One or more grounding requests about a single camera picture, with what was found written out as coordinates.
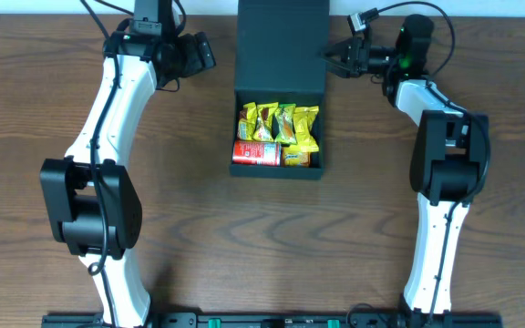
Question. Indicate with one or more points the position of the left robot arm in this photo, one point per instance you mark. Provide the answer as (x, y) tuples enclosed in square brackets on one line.
[(90, 199)]

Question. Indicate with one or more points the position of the black gift box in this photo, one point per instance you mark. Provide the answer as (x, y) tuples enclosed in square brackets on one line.
[(278, 59)]

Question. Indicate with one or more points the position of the orange yellow biscuit packet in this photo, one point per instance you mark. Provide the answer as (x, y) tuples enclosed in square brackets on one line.
[(295, 158)]

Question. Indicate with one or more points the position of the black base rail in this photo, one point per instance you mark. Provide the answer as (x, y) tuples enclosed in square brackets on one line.
[(267, 321)]

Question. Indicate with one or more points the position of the yellow Apollo wafer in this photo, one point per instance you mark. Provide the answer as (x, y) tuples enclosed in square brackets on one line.
[(264, 123), (247, 122)]

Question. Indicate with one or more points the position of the red Pringles can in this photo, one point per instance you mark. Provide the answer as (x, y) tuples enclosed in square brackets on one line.
[(256, 153)]

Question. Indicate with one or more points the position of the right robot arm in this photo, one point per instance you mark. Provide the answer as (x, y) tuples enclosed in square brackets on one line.
[(448, 168)]

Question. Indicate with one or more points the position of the green yellow snack packet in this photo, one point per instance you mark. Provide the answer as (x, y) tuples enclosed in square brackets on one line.
[(284, 117)]

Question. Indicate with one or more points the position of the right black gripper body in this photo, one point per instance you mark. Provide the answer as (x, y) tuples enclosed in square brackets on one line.
[(356, 56)]

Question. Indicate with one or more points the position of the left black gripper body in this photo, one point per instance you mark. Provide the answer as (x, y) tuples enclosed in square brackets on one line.
[(200, 52)]

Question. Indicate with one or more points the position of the yellow snack bag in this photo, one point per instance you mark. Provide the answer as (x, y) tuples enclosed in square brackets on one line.
[(303, 119)]

